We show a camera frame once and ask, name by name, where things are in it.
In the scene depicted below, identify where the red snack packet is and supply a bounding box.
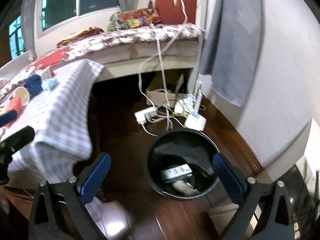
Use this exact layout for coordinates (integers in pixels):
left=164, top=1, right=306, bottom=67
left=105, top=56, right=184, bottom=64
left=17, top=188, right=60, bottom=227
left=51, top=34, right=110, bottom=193
left=1, top=97, right=22, bottom=128

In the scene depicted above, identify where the grey hanging curtain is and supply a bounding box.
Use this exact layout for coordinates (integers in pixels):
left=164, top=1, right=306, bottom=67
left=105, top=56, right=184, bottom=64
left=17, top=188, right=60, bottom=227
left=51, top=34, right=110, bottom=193
left=199, top=0, right=263, bottom=107

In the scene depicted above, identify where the bed with floral sheet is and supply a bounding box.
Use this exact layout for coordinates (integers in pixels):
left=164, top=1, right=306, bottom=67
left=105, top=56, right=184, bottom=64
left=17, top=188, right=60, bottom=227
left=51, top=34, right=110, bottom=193
left=1, top=23, right=204, bottom=99

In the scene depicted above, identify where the light blue wrapper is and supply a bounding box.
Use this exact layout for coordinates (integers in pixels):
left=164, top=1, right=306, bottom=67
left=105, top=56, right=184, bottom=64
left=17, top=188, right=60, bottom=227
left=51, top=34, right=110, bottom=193
left=42, top=77, right=59, bottom=91

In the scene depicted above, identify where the pink checkered tablecloth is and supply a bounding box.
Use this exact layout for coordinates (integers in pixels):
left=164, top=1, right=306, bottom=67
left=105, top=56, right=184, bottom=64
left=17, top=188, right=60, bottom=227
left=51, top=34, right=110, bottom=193
left=2, top=59, right=104, bottom=190

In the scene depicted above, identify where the black round trash bin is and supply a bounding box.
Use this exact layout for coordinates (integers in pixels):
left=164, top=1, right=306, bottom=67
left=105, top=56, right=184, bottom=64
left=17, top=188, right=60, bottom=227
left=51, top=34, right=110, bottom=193
left=144, top=128, right=220, bottom=201

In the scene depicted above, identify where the blue cloth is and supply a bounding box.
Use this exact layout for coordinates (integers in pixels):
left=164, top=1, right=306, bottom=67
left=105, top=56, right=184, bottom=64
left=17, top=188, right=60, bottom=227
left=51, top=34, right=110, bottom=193
left=23, top=74, right=43, bottom=98

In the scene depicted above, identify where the folded red yellow blanket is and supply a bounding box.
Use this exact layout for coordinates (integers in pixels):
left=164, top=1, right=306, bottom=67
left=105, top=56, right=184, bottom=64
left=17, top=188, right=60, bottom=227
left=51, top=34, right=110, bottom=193
left=56, top=27, right=104, bottom=48

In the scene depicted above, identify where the white paper cup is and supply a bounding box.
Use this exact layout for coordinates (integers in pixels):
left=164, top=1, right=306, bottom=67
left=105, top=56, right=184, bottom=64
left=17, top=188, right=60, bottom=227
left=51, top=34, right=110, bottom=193
left=12, top=87, right=30, bottom=107

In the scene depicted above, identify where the white green paper box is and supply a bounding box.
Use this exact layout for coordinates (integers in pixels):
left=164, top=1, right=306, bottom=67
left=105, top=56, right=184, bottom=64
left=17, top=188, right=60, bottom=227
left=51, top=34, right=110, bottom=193
left=161, top=164, right=192, bottom=181

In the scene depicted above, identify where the white modem device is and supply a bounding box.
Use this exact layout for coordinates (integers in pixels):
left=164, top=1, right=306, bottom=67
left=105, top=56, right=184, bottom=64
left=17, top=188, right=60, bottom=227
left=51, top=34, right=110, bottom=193
left=174, top=96, right=194, bottom=114

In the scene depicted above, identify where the white power strip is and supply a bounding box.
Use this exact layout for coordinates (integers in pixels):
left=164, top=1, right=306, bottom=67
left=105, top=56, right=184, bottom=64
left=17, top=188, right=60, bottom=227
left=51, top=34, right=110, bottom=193
left=135, top=107, right=157, bottom=125

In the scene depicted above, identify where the white router box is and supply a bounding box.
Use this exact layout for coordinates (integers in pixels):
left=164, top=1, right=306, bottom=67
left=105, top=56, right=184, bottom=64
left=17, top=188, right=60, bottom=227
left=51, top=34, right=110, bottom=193
left=184, top=114, right=206, bottom=131

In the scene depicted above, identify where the cardboard box under bed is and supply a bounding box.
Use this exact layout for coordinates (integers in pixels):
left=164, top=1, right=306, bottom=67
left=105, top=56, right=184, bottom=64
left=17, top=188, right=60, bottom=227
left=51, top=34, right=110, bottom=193
left=146, top=69, right=187, bottom=108

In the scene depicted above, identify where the colourful patterned pillow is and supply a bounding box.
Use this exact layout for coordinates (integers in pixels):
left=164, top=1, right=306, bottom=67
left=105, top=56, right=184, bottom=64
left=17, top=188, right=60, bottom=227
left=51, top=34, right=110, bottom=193
left=107, top=8, right=162, bottom=31

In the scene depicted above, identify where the red heart-shaped headboard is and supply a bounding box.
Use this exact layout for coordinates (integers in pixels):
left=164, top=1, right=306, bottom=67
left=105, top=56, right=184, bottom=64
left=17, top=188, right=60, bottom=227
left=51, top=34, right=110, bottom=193
left=148, top=0, right=197, bottom=25

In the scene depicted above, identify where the white cable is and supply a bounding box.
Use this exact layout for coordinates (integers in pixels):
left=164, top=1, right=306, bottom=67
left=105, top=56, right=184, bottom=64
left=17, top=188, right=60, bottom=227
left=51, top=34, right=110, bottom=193
left=138, top=0, right=208, bottom=137

